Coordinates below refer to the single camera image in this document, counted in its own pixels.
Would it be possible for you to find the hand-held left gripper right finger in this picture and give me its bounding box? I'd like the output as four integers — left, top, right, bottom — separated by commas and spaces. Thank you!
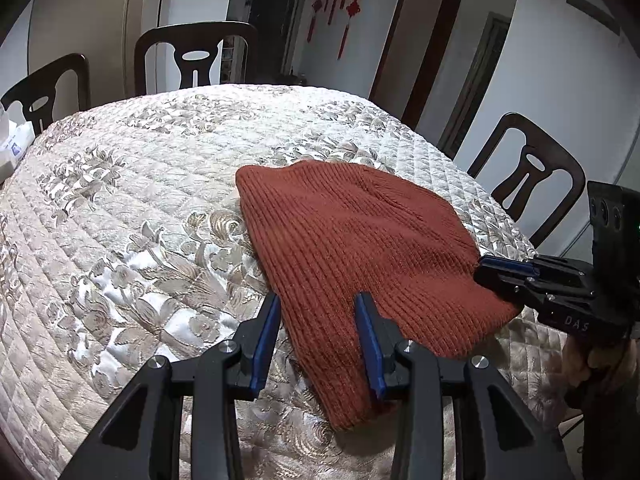
355, 292, 576, 480

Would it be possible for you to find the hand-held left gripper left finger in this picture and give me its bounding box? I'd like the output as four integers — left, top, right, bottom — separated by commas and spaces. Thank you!
60, 292, 282, 480

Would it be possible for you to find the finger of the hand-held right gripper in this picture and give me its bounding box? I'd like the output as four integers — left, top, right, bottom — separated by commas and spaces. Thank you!
479, 254, 587, 287
473, 266, 553, 312

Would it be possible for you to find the rust red knitted sweater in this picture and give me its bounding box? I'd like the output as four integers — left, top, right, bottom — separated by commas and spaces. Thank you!
235, 160, 524, 432

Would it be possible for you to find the person's right hand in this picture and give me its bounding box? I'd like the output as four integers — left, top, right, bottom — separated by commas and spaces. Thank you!
564, 334, 632, 406

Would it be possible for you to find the dark wooden chair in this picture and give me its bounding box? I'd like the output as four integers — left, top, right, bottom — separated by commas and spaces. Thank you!
0, 53, 92, 137
466, 112, 587, 249
133, 21, 259, 97

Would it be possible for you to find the grey barred window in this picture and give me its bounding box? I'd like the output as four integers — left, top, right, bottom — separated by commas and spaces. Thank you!
436, 12, 512, 162

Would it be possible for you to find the quilted floral cream tablecloth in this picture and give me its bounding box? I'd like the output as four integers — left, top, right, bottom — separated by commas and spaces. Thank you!
0, 84, 573, 480

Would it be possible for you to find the brown wooden door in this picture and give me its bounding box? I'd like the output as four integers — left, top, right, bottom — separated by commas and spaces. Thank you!
368, 0, 462, 132

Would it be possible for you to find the white tissue packet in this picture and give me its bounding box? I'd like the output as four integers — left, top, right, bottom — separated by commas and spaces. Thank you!
0, 104, 37, 184

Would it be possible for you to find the dark wall bar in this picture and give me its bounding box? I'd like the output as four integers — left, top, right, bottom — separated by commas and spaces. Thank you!
566, 0, 622, 37

